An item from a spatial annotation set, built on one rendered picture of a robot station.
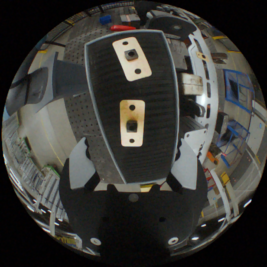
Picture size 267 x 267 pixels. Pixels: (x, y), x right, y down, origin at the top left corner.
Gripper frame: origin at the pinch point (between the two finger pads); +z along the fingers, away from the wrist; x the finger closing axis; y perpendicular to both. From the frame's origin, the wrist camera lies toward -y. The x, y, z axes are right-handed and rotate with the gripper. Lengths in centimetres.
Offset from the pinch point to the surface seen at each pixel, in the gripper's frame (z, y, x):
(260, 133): -44, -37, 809
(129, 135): 2.7, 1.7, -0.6
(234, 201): -185, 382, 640
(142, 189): 3.0, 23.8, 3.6
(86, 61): 2.4, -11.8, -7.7
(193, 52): 19.0, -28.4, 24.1
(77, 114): 49, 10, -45
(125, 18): 11.5, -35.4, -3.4
